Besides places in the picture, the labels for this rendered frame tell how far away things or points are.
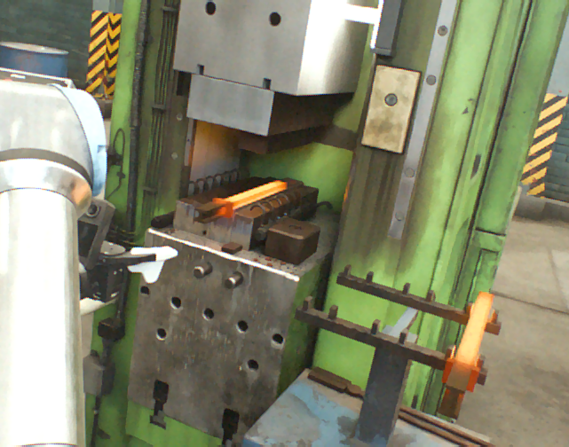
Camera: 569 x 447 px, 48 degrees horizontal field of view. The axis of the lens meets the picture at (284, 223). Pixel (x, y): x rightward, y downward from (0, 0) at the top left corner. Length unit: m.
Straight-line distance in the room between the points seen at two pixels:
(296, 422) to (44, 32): 8.25
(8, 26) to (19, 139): 8.89
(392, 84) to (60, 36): 7.83
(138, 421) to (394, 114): 0.96
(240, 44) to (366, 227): 0.49
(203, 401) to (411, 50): 0.91
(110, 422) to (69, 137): 1.45
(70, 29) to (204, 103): 7.55
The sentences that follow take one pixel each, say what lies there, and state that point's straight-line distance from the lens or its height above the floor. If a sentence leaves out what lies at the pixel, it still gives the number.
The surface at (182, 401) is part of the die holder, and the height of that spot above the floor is 0.52.
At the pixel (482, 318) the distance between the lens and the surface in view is 1.16.
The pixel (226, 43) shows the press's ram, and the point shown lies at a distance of 1.39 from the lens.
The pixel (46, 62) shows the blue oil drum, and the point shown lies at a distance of 5.92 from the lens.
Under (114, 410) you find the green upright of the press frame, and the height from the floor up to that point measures 0.26.
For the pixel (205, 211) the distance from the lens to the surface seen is 1.32.
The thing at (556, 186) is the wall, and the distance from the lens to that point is 7.33.
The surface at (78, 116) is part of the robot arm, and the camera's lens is 0.67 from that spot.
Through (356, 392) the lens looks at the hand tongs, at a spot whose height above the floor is 0.72.
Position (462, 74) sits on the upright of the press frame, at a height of 1.37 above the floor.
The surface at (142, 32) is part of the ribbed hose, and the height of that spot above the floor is 1.33.
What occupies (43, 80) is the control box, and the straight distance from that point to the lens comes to 1.60.
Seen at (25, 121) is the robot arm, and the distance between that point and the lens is 0.66.
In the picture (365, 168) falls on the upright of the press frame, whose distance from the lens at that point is 1.43.
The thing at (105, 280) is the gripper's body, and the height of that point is 0.97.
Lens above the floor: 1.39
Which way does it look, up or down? 17 degrees down
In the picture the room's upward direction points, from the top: 10 degrees clockwise
